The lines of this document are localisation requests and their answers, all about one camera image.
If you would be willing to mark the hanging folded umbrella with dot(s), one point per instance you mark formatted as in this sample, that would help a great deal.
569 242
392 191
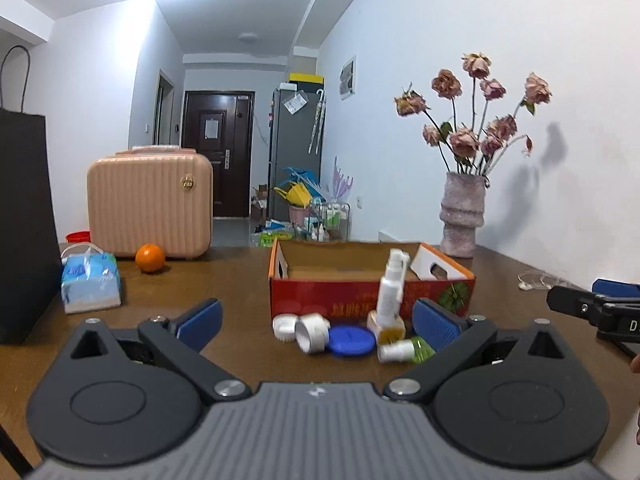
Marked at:
316 120

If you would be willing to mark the dried pink roses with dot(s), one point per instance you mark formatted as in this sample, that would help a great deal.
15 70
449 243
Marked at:
465 140

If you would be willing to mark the green spray bottle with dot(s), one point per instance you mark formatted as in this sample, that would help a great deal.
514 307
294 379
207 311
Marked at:
407 350

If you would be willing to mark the blue clothes hangers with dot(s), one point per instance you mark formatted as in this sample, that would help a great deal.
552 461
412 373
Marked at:
302 177

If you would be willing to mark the orange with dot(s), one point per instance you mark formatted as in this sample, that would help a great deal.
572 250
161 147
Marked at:
150 258

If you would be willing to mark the yellow watering can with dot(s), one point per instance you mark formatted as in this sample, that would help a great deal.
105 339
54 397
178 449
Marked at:
295 195

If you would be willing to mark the purple clothes hangers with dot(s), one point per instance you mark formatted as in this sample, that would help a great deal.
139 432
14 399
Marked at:
342 182

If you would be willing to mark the white spray bottle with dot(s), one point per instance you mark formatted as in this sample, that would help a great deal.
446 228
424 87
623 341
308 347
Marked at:
389 295

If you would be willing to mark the red bucket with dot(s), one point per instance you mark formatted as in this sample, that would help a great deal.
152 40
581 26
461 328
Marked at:
77 236

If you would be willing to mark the wall picture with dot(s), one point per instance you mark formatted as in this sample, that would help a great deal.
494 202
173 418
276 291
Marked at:
347 78

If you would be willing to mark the red cardboard box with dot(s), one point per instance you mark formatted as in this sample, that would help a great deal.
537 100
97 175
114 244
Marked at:
325 295

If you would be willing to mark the packets on floor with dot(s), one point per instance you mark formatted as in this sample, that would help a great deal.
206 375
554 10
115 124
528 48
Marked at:
270 235

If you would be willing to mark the yellow box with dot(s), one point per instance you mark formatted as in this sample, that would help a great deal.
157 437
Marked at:
306 79

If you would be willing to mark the dark brown entrance door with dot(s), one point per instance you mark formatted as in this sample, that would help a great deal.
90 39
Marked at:
217 160

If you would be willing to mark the black paper bag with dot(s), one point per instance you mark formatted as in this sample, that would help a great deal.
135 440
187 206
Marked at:
25 235

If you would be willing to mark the ceiling lamp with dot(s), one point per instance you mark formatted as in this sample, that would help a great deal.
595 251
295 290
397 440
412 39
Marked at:
248 36

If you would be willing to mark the blue tissue pack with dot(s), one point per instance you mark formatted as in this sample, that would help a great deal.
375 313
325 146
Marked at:
90 285

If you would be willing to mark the white ridged cap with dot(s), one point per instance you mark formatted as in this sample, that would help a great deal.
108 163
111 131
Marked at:
284 327

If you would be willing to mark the black phone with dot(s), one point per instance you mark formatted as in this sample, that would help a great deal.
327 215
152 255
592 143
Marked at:
631 348

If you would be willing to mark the white earphones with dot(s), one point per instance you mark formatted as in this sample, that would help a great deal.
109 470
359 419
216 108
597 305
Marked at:
537 280

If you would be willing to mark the grey refrigerator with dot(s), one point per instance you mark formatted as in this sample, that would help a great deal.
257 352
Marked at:
290 160

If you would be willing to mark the interior door frame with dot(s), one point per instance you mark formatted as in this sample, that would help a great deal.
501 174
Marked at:
164 110

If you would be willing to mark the white yellow charger plug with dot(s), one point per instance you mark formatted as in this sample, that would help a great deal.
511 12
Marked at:
387 332

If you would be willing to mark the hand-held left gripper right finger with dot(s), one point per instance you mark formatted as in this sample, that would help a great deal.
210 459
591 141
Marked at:
440 325

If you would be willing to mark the pink ceramic vase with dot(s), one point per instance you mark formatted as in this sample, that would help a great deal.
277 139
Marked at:
462 215

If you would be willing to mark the paper on refrigerator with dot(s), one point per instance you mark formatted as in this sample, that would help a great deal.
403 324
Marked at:
295 102

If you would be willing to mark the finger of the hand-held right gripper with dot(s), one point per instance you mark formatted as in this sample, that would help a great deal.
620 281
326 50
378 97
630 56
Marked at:
617 287
575 302

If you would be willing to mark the blue lid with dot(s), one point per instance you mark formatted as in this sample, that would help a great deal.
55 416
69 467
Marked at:
351 341

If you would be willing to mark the pink ribbed suitcase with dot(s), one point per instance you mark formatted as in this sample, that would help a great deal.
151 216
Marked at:
150 202

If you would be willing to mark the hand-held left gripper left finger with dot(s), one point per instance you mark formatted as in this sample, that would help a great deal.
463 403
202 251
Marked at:
202 317

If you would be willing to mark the pink plastic pot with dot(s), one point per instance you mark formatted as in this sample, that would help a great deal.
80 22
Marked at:
299 215

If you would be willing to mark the person's right hand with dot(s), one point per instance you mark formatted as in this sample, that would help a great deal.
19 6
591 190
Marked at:
636 363

